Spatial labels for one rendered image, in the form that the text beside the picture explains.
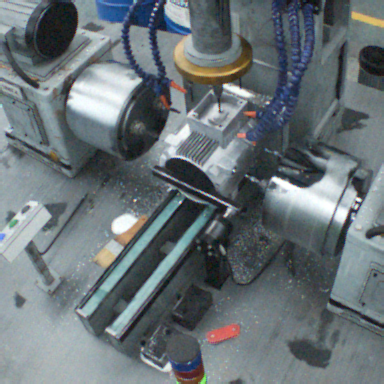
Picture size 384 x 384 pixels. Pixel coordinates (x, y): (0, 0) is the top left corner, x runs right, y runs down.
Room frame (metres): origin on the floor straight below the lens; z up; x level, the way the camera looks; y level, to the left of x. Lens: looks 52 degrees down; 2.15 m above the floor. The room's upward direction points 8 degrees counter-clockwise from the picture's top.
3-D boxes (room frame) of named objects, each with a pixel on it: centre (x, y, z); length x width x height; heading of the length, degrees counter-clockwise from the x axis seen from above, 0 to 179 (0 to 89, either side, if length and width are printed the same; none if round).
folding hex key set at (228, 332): (0.58, -0.03, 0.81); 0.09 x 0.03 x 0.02; 101
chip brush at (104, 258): (0.91, 0.20, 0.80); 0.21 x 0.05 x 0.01; 134
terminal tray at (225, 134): (1.02, -0.09, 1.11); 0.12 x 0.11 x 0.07; 140
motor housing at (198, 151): (0.99, -0.07, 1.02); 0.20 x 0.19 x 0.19; 140
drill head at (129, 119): (1.22, 0.20, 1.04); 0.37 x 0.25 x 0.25; 50
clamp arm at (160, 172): (0.89, -0.01, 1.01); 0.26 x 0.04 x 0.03; 50
